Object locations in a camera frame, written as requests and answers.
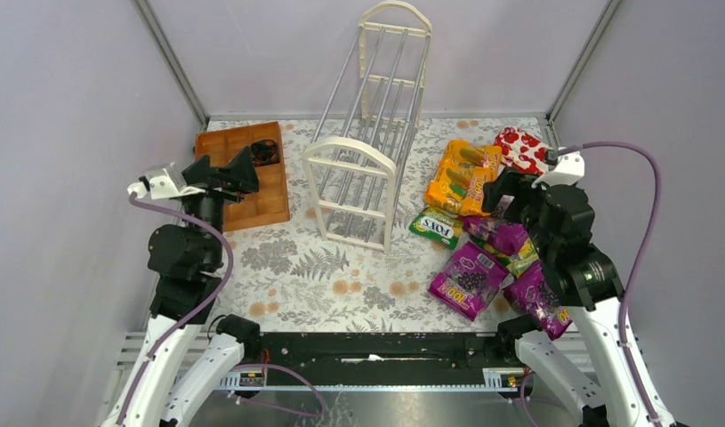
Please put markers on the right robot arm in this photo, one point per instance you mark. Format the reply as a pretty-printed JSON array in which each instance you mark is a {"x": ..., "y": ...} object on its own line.
[{"x": 559, "y": 221}]

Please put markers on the purple grape candy bag front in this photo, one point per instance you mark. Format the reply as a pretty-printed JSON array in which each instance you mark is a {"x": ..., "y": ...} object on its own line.
[{"x": 470, "y": 281}]

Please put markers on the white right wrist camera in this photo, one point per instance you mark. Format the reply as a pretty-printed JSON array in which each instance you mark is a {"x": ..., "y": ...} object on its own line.
[{"x": 568, "y": 171}]

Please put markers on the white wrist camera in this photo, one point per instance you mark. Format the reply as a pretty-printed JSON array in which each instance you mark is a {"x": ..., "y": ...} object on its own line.
[
  {"x": 163, "y": 182},
  {"x": 568, "y": 171}
]

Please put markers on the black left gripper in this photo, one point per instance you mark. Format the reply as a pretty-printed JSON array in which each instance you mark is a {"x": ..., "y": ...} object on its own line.
[{"x": 221, "y": 181}]

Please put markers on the cream and metal shelf rack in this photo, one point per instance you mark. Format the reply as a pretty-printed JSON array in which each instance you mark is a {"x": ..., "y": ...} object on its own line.
[{"x": 355, "y": 161}]

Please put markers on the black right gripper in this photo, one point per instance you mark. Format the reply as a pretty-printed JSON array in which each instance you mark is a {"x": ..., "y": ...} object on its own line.
[{"x": 516, "y": 192}]

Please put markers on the orange candy bag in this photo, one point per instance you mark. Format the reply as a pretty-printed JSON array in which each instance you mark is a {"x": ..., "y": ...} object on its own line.
[
  {"x": 458, "y": 190},
  {"x": 462, "y": 153}
]

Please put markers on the yellow green candy bag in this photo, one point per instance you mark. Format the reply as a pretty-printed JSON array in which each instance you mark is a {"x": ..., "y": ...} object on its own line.
[{"x": 517, "y": 263}]

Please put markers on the red white heart bag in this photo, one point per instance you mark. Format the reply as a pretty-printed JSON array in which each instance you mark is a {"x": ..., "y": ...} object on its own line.
[{"x": 522, "y": 151}]

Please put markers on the brown wooden compartment tray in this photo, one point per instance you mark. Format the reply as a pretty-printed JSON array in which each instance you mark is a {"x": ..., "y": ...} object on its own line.
[{"x": 270, "y": 204}]

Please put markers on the purple grape candy bag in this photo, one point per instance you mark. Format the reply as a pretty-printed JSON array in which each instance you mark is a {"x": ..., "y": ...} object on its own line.
[
  {"x": 470, "y": 281},
  {"x": 505, "y": 237},
  {"x": 530, "y": 294}
]

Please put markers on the green Fox's candy bag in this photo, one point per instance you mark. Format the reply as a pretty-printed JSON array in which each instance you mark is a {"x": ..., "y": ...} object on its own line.
[{"x": 437, "y": 226}]

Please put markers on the purple grape candy bag upper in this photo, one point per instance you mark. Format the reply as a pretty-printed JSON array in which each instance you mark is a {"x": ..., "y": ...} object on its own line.
[{"x": 505, "y": 237}]

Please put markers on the floral table mat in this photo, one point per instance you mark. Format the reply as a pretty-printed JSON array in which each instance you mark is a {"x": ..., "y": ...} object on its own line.
[{"x": 287, "y": 278}]

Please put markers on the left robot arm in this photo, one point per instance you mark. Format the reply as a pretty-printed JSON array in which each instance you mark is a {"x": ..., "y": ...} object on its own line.
[{"x": 193, "y": 263}]

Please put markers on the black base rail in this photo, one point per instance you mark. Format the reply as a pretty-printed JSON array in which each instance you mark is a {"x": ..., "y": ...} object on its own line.
[{"x": 385, "y": 360}]

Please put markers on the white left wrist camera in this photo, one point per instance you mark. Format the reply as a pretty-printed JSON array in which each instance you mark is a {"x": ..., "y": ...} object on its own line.
[{"x": 163, "y": 182}]

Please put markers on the purple grape candy bag right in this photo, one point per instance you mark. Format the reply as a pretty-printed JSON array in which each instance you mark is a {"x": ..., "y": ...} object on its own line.
[{"x": 530, "y": 294}]

